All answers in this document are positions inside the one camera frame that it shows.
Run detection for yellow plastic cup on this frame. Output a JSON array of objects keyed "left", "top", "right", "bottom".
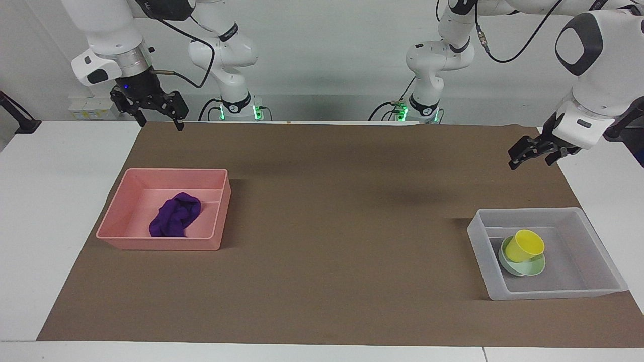
[{"left": 505, "top": 229, "right": 545, "bottom": 263}]

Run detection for black cable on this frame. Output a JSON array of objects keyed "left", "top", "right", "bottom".
[
  {"left": 474, "top": 0, "right": 564, "bottom": 64},
  {"left": 367, "top": 75, "right": 418, "bottom": 122},
  {"left": 149, "top": 10, "right": 217, "bottom": 90},
  {"left": 197, "top": 97, "right": 223, "bottom": 122}
]

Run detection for black stand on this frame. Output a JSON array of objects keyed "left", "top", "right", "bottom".
[
  {"left": 0, "top": 90, "right": 42, "bottom": 135},
  {"left": 603, "top": 96, "right": 644, "bottom": 168}
]

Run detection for light green bowl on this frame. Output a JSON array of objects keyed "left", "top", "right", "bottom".
[{"left": 498, "top": 236, "right": 546, "bottom": 277}]

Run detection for translucent grey plastic bin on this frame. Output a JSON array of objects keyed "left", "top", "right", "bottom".
[{"left": 466, "top": 207, "right": 629, "bottom": 301}]

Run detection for pink plastic bin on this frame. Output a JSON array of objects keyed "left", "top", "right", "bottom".
[{"left": 96, "top": 168, "right": 232, "bottom": 251}]

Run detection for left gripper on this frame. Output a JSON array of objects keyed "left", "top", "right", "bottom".
[{"left": 508, "top": 112, "right": 582, "bottom": 171}]

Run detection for purple crumpled cloth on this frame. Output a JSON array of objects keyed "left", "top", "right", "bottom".
[{"left": 149, "top": 192, "right": 202, "bottom": 238}]

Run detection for white wall socket strip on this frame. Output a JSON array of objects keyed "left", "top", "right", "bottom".
[{"left": 68, "top": 97, "right": 122, "bottom": 121}]

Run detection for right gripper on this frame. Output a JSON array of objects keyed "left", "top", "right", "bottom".
[{"left": 110, "top": 69, "right": 190, "bottom": 132}]

